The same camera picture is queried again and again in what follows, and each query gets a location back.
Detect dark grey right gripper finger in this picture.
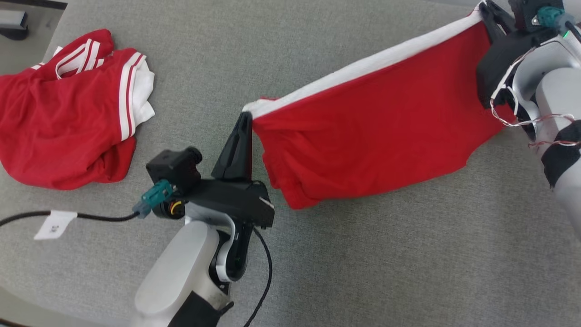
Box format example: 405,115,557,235
478,1,497,45
491,1,517,43

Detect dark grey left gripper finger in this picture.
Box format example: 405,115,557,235
241,111,253,182
211,119,244,180

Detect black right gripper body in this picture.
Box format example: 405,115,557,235
476,29,557,110

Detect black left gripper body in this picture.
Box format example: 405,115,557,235
185,178,276,228

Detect red shorts white waistband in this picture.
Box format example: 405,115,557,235
242,8,518,210

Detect red basketball jersey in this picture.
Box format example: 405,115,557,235
0,29,156,190

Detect grey black box device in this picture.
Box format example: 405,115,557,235
0,9,29,41

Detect black cable with teal connector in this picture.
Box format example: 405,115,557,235
0,179,175,228
535,5,581,44

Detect thin white red twisted wire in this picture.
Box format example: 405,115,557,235
490,45,581,149

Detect thin black looping cable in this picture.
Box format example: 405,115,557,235
243,226,273,327

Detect white paper cable tag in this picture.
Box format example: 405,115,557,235
34,210,78,241

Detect black white wall baseboard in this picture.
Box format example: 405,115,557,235
0,0,69,10

